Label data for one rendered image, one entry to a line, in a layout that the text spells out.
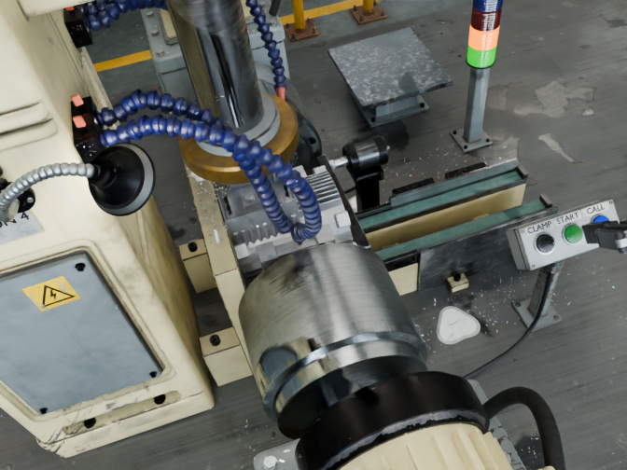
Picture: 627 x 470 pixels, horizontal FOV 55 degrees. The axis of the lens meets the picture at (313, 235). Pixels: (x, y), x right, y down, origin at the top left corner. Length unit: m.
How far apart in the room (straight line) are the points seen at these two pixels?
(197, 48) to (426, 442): 0.53
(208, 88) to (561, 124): 1.06
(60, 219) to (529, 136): 1.18
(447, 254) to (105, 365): 0.65
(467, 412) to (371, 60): 1.22
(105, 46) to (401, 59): 2.50
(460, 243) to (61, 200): 0.75
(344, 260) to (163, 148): 0.92
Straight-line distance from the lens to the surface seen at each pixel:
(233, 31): 0.78
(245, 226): 0.98
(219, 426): 1.17
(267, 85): 1.20
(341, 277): 0.85
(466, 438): 0.55
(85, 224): 0.75
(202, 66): 0.80
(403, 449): 0.52
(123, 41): 3.85
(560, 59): 1.88
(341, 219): 1.01
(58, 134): 0.67
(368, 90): 1.54
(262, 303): 0.87
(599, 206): 1.08
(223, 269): 0.90
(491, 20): 1.36
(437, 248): 1.16
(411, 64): 1.62
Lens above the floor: 1.85
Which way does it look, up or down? 50 degrees down
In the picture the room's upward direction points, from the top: 10 degrees counter-clockwise
